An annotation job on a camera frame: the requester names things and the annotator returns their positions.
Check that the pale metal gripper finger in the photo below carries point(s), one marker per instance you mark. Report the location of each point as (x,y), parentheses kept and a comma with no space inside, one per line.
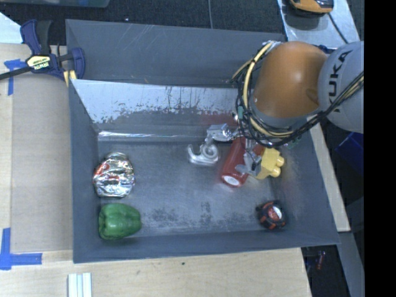
(214,129)
(211,140)

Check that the shiny silver metal hook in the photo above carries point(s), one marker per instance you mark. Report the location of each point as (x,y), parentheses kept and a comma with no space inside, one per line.
(204,159)

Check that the red can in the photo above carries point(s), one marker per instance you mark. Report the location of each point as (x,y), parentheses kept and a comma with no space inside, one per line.
(232,166)

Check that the yellow toy block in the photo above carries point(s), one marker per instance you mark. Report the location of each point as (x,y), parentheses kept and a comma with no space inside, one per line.
(272,162)

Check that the grey metal bin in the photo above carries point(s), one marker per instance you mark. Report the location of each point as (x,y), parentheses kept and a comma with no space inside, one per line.
(185,196)

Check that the black and orange tape measure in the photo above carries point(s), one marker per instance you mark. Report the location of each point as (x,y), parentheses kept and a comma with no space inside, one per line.
(271,215)

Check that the crumpled silver and red packet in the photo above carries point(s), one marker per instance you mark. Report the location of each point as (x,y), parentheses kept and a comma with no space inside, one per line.
(114,175)

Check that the green bell pepper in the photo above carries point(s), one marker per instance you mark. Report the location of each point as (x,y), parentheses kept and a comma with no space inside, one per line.
(119,221)

